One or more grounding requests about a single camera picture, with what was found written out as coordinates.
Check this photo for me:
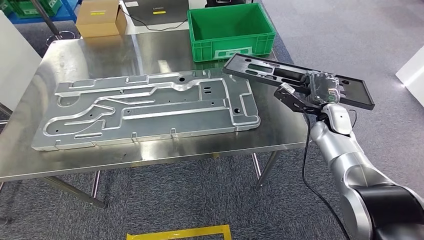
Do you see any black plastic plate frame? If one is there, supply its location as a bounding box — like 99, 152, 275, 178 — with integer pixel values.
222, 52, 376, 111

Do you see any stainless steel workbench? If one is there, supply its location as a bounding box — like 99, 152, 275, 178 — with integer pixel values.
0, 29, 313, 210

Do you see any silver stamped metal panel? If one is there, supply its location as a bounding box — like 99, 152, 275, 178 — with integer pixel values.
31, 68, 262, 152

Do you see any green plastic crate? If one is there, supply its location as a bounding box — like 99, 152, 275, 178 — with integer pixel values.
187, 2, 277, 63

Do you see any black device base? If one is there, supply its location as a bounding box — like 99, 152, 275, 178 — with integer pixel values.
204, 0, 248, 9

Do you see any white desk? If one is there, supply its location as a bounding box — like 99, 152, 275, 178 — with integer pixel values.
118, 0, 207, 36

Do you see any dark grey laptop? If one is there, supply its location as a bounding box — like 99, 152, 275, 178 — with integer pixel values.
124, 0, 190, 27

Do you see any brown cardboard box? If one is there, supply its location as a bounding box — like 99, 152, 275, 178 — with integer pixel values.
75, 0, 128, 39

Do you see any blue metal cart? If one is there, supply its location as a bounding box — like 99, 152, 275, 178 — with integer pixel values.
0, 0, 83, 25

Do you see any white flat panel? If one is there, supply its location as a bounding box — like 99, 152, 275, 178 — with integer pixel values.
0, 11, 43, 113

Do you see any white block furniture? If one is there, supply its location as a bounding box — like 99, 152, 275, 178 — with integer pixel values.
395, 45, 424, 108

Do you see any stainless steel table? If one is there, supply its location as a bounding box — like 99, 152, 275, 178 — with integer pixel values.
0, 104, 13, 126

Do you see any green crate with white label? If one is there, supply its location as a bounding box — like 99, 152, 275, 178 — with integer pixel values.
6, 0, 63, 19

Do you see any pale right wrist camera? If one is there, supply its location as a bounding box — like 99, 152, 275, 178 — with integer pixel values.
279, 82, 296, 96

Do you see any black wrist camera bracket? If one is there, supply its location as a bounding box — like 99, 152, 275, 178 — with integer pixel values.
273, 86, 325, 116

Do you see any thin black laptop cable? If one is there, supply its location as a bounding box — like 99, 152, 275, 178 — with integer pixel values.
118, 5, 190, 33

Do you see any ring-base stanchion pole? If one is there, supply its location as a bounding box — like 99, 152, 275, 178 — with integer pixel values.
29, 0, 78, 47

